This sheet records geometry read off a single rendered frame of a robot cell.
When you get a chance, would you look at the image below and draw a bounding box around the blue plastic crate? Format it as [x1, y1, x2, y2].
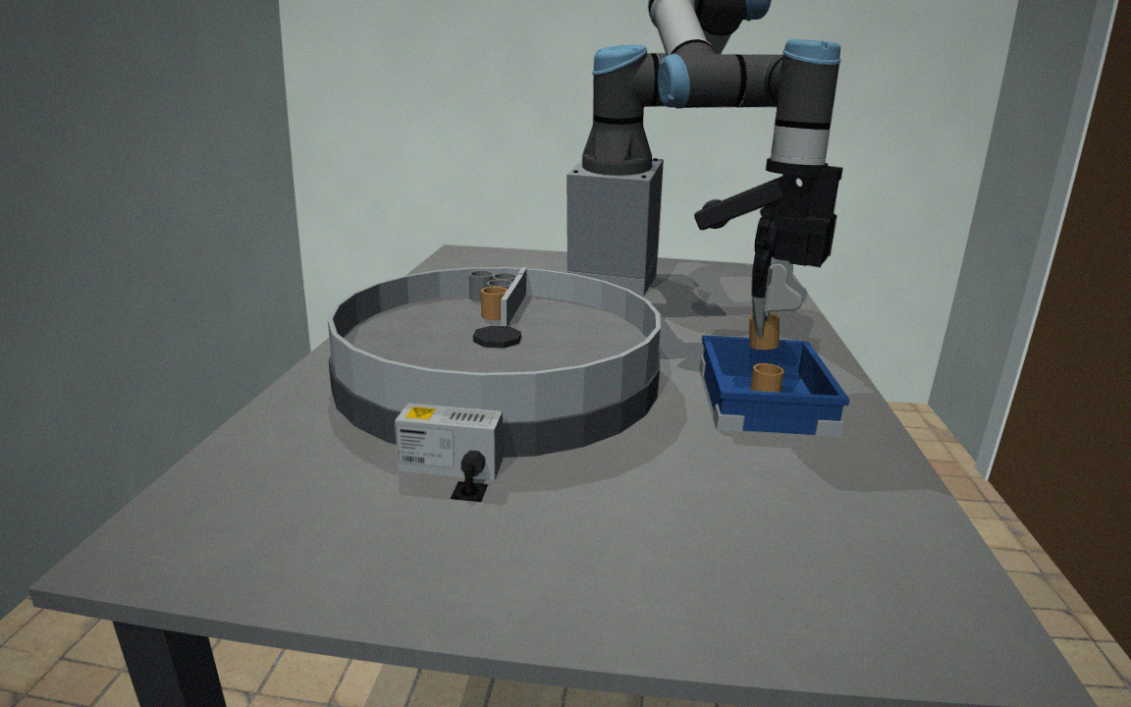
[699, 335, 849, 438]

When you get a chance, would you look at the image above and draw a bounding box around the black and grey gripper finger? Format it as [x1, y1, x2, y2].
[766, 256, 808, 321]
[752, 231, 802, 337]

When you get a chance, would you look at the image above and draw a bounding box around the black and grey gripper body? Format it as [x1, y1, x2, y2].
[754, 158, 841, 268]

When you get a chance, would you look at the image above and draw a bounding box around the bronze bushing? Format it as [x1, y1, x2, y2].
[749, 313, 780, 350]
[481, 287, 508, 320]
[750, 363, 784, 393]

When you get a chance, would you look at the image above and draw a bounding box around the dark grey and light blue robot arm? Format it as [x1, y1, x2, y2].
[582, 0, 840, 231]

